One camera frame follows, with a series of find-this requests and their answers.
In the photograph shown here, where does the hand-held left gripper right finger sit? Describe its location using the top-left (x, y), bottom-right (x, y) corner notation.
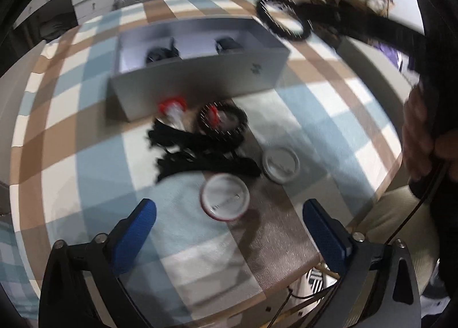
top-left (302, 198), bottom-right (422, 328)

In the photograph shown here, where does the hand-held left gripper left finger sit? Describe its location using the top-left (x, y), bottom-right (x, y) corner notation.
top-left (39, 198), bottom-right (158, 328)

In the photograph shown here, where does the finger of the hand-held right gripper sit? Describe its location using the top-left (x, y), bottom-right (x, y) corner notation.
top-left (298, 3), bottom-right (341, 34)

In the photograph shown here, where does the black spiked bracelet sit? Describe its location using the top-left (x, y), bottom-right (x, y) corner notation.
top-left (256, 0), bottom-right (313, 43)
top-left (196, 102), bottom-right (248, 144)

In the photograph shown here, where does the round white grey-rimmed badge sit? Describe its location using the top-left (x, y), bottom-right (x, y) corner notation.
top-left (262, 146), bottom-right (300, 186)

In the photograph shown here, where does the round white red-rimmed badge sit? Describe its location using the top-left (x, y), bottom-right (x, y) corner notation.
top-left (199, 173), bottom-right (251, 223)

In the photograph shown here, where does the black braided cord necklace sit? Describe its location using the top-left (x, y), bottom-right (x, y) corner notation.
top-left (145, 119), bottom-right (204, 150)
top-left (155, 151), bottom-right (262, 184)

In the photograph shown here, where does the grey cardboard box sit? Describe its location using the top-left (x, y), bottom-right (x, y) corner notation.
top-left (109, 15), bottom-right (290, 122)

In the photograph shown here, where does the person's right hand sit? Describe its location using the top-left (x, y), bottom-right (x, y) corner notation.
top-left (401, 83), bottom-right (458, 180)

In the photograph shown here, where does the purple cloth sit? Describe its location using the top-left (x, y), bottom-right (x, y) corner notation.
top-left (376, 42), bottom-right (405, 71)

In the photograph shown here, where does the black white striped object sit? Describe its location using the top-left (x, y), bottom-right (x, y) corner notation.
top-left (306, 269), bottom-right (326, 295)

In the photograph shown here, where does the beige cloth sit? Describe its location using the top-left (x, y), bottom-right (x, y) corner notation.
top-left (352, 183), bottom-right (442, 300)

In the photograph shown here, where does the checkered blanket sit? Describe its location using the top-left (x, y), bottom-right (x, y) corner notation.
top-left (0, 0), bottom-right (405, 328)

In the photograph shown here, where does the black accessory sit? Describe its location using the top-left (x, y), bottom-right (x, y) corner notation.
top-left (145, 38), bottom-right (179, 65)
top-left (214, 37), bottom-right (240, 54)

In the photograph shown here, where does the black bag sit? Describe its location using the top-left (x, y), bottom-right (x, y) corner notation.
top-left (37, 15), bottom-right (77, 43)

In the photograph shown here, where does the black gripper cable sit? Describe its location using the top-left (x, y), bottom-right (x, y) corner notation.
top-left (384, 162), bottom-right (449, 244)

